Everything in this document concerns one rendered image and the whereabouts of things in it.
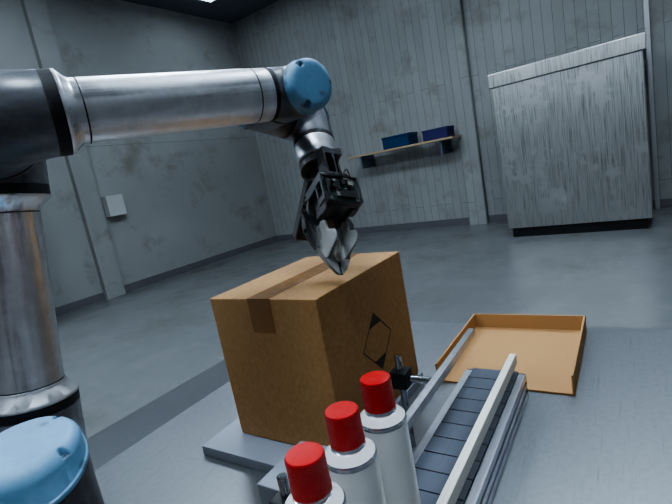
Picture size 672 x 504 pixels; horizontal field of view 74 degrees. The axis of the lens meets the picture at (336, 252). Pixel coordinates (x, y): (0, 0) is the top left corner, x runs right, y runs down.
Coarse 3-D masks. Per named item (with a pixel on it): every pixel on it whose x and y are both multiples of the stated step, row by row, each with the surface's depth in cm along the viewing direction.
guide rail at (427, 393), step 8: (472, 328) 86; (464, 336) 83; (472, 336) 85; (456, 344) 80; (464, 344) 80; (456, 352) 77; (448, 360) 75; (456, 360) 76; (440, 368) 72; (448, 368) 73; (440, 376) 70; (432, 384) 68; (440, 384) 70; (424, 392) 66; (432, 392) 67; (416, 400) 64; (424, 400) 64; (416, 408) 62; (424, 408) 64; (408, 416) 61; (416, 416) 62; (408, 424) 60
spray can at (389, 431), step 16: (368, 384) 46; (384, 384) 45; (368, 400) 46; (384, 400) 46; (368, 416) 47; (384, 416) 46; (400, 416) 46; (368, 432) 46; (384, 432) 45; (400, 432) 46; (384, 448) 46; (400, 448) 46; (384, 464) 46; (400, 464) 46; (384, 480) 46; (400, 480) 46; (416, 480) 48; (400, 496) 46; (416, 496) 48
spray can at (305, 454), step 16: (304, 448) 37; (320, 448) 36; (288, 464) 35; (304, 464) 35; (320, 464) 35; (304, 480) 35; (320, 480) 35; (288, 496) 38; (304, 496) 35; (320, 496) 35; (336, 496) 36
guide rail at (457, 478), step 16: (512, 368) 80; (496, 384) 74; (496, 400) 70; (480, 416) 66; (480, 432) 62; (464, 448) 59; (464, 464) 56; (448, 480) 54; (464, 480) 56; (448, 496) 52
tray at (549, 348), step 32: (480, 320) 118; (512, 320) 114; (544, 320) 110; (576, 320) 106; (448, 352) 101; (480, 352) 104; (512, 352) 101; (544, 352) 98; (576, 352) 88; (544, 384) 86; (576, 384) 83
